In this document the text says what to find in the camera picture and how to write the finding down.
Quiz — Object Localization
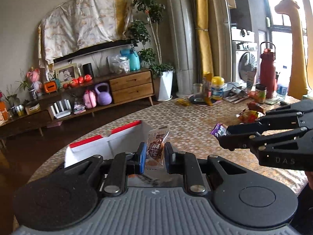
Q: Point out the wooden tv cabinet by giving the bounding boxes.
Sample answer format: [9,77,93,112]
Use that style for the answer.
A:
[1,69,154,147]

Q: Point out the right hand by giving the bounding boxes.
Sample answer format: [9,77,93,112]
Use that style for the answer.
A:
[305,171,313,190]

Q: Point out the red apple ornaments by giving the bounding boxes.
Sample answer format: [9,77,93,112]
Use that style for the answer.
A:
[63,74,93,89]

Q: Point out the brown white snack packet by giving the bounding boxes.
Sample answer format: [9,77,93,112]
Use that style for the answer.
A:
[145,125,170,169]

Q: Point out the black speaker cylinder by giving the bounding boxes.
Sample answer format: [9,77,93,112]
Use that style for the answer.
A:
[82,63,94,78]

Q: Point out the cloth covered television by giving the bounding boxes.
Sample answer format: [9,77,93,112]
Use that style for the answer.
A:
[38,0,133,68]

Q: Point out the black round tray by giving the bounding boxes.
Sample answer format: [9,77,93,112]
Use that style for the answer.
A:
[188,95,217,106]

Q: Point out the clear plastic water bottle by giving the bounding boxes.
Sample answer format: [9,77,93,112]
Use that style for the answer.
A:
[276,75,289,100]

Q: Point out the clear drinking glass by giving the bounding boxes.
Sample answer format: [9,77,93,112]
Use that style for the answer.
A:
[193,83,203,100]

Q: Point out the stack of papers and boxes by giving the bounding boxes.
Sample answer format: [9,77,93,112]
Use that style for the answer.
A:
[223,82,249,104]

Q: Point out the white router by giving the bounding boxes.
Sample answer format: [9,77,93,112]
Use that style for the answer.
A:
[50,99,72,119]

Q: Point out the grey floor air conditioner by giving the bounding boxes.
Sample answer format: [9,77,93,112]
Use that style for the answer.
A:
[167,0,197,97]

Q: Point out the pink small bag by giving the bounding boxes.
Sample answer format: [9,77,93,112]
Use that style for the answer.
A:
[83,90,97,109]

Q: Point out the tall gold clear packet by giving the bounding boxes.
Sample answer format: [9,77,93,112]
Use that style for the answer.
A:
[203,72,213,106]

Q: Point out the potted green tree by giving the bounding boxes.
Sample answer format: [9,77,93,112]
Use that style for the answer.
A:
[128,0,174,102]

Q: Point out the yellow curtain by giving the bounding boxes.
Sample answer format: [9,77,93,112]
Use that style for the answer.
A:
[196,0,214,75]

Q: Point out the green coaster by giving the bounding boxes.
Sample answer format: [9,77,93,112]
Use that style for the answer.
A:
[265,98,280,105]

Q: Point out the purple candy packet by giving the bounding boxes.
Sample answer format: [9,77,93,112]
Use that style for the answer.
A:
[211,123,230,138]

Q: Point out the framed photo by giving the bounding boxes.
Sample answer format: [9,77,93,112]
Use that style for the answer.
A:
[55,63,78,85]

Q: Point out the large red thermos bottle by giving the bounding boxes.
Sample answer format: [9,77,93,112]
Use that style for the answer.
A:
[259,41,276,99]

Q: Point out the small yellow wrapper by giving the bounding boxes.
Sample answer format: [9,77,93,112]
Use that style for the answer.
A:
[175,98,191,107]

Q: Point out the yellow lid supplement bottle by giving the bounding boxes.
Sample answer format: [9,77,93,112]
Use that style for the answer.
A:
[211,76,224,100]

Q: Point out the giraffe plush toy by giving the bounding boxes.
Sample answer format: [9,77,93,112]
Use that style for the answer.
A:
[274,0,308,100]

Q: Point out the purple kettlebell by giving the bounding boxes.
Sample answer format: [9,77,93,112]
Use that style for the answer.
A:
[94,83,112,106]

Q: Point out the teal spray bottle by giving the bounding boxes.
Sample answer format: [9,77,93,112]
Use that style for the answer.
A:
[120,48,141,71]

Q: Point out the red white cardboard box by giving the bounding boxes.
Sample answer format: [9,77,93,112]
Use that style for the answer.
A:
[64,120,152,168]

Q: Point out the clear plastic bag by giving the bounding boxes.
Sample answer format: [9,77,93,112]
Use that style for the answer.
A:
[107,54,130,74]

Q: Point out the washing machine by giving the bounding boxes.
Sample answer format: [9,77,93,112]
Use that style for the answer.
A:
[231,27,258,85]

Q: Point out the black lid glass jar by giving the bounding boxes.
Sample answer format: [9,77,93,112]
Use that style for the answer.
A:
[255,83,267,103]

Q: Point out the orange yellow chip bag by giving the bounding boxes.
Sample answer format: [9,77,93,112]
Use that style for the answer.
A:
[236,109,264,124]

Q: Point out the orange alarm clock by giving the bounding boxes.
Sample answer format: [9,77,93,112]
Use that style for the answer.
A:
[43,81,58,93]

